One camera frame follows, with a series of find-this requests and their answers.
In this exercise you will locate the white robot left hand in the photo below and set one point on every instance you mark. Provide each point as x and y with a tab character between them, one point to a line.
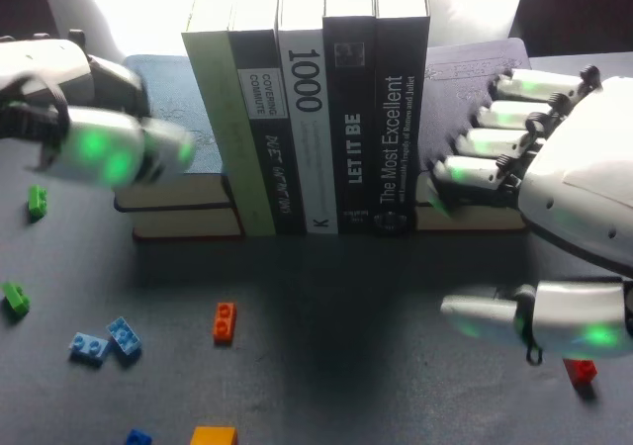
99	143

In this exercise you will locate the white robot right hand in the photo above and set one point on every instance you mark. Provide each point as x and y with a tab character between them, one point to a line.
583	168

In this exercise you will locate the black Let It Be book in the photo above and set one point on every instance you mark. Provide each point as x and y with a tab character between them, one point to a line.
353	94

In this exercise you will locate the green toy block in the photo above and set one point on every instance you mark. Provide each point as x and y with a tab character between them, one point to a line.
16	297
37	203

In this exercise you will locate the blue cover book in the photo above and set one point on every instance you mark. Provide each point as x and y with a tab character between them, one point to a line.
198	190

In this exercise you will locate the cream paged thick book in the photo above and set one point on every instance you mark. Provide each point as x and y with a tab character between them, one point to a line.
475	221

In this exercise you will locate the green spine book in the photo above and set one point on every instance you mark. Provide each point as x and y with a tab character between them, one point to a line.
222	109

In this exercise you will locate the purple cover book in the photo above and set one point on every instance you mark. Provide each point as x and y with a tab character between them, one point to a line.
460	69

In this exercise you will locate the black Covering Commute book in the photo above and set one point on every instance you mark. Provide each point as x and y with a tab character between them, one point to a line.
267	168

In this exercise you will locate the light blue toy block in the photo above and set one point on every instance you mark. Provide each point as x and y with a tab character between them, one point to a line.
123	335
88	347

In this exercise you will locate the red toy block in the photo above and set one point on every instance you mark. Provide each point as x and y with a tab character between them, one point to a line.
582	372

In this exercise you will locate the white 1000 book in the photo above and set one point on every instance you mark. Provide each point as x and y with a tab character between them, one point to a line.
311	168

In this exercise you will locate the orange toy block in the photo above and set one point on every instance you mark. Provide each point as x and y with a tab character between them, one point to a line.
225	322

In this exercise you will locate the black Most Excellent book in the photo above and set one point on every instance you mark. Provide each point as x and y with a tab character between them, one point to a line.
395	49

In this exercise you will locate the grey table cloth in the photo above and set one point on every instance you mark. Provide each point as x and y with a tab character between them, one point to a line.
346	341

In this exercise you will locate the dark blue toy block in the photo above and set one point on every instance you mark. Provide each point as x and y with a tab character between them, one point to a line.
137	438

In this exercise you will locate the yellow toy block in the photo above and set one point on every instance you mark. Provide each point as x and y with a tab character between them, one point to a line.
213	436

